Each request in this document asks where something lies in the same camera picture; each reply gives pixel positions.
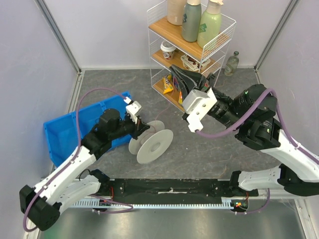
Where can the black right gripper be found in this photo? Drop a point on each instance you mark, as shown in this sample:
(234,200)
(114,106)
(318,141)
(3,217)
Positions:
(202,84)

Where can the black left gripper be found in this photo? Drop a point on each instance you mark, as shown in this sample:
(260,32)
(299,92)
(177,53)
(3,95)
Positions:
(137,129)

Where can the white cable spool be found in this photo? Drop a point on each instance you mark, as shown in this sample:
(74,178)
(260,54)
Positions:
(152,143)

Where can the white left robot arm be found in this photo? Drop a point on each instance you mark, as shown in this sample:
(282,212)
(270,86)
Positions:
(43,203)

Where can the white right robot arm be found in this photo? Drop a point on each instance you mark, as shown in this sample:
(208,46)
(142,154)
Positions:
(255,118)

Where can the blue snack box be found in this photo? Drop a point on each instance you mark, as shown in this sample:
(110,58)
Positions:
(175,83)

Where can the orange sponge box front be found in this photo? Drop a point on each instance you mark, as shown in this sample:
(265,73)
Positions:
(180,98)

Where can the white yogurt tub pack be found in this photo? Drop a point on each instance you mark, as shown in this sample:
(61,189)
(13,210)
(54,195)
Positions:
(192,65)

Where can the yellow candy bag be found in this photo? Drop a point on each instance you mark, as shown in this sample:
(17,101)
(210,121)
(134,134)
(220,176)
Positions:
(167,86)

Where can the paper coffee cup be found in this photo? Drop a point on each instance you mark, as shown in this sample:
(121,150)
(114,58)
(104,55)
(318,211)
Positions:
(167,50)

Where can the clear glass bottle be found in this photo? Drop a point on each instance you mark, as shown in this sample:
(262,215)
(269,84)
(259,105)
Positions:
(231,64)

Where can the light green pump bottle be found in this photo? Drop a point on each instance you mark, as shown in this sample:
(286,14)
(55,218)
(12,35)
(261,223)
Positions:
(210,22)

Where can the grey green pump bottle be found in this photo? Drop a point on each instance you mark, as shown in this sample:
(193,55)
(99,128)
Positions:
(191,20)

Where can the beige pump bottle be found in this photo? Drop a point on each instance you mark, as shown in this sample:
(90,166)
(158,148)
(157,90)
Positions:
(175,11)

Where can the blue plastic divided bin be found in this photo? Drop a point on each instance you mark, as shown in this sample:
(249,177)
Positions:
(61,133)

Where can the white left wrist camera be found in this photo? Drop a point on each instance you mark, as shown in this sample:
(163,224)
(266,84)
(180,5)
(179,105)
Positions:
(133,108)

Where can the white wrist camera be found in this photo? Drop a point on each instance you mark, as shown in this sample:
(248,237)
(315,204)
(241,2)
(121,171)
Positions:
(196,105)
(133,108)

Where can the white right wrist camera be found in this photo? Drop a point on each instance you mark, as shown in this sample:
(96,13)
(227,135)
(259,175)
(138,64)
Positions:
(196,105)

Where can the white wire shelf rack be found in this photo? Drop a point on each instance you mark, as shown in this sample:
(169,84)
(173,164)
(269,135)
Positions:
(159,30)

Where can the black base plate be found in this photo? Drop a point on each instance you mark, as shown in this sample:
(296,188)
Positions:
(170,191)

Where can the grey slotted cable duct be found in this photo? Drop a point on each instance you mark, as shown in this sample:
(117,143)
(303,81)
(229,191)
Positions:
(99,204)

